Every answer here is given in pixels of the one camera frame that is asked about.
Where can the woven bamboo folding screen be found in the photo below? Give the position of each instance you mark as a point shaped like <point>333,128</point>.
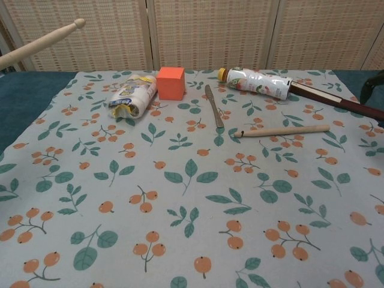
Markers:
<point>210,33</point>

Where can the metal table knife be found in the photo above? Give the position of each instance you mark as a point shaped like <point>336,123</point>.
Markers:
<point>213,105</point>

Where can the fruit and leaf print tablecloth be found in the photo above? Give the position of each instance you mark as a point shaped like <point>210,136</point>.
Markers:
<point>192,210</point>

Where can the wooden stick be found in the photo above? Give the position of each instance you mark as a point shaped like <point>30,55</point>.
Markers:
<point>285,131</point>
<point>45,39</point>

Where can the orange cube block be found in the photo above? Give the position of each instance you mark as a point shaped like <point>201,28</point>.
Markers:
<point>169,87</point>

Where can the dark red folded fan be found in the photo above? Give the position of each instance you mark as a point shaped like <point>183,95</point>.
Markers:
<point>336,101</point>

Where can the crumpled white snack bag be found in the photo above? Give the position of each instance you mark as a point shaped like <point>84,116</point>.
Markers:
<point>135,93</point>

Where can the white bottle with yellow cap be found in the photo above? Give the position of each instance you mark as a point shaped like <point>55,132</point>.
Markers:
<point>258,84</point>

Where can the right silver and black robot hand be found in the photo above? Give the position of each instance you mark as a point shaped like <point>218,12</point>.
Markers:
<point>366,87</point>

